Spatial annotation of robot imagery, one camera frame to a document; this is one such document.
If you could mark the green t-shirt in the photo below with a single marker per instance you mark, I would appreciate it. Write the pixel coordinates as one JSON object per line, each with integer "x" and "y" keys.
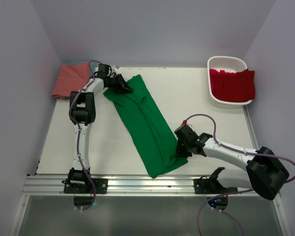
{"x": 150, "y": 133}

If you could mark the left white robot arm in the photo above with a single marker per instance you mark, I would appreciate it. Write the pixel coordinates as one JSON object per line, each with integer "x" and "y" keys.
{"x": 82, "y": 113}

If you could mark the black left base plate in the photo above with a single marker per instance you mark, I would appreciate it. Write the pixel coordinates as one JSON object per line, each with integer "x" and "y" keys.
{"x": 85, "y": 186}

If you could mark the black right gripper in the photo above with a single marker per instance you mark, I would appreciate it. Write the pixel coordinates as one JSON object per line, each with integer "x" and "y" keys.
{"x": 179, "y": 152}

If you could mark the folded salmon pink t-shirt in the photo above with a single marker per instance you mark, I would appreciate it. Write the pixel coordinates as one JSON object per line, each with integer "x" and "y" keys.
{"x": 71, "y": 78}

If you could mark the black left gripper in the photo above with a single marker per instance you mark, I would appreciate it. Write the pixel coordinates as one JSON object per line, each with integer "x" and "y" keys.
{"x": 122, "y": 87}

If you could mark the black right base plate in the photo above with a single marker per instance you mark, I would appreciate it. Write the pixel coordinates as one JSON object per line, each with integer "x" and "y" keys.
{"x": 210, "y": 185}

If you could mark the red t-shirt in basket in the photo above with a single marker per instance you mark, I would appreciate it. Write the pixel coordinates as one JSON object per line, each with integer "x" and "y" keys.
{"x": 232, "y": 87}

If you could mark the aluminium mounting rail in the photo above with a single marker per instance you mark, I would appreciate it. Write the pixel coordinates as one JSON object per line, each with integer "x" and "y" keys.
{"x": 117, "y": 185}

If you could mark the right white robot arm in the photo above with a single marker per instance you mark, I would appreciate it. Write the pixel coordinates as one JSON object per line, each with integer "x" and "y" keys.
{"x": 258, "y": 170}

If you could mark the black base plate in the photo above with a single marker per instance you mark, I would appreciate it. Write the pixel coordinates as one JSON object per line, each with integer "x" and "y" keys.
{"x": 85, "y": 186}
{"x": 210, "y": 185}

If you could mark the folded light blue t-shirt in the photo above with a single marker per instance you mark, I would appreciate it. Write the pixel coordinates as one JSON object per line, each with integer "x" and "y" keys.
{"x": 89, "y": 65}

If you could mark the white perforated laundry basket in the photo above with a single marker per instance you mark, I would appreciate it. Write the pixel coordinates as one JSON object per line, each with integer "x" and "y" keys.
{"x": 228, "y": 64}

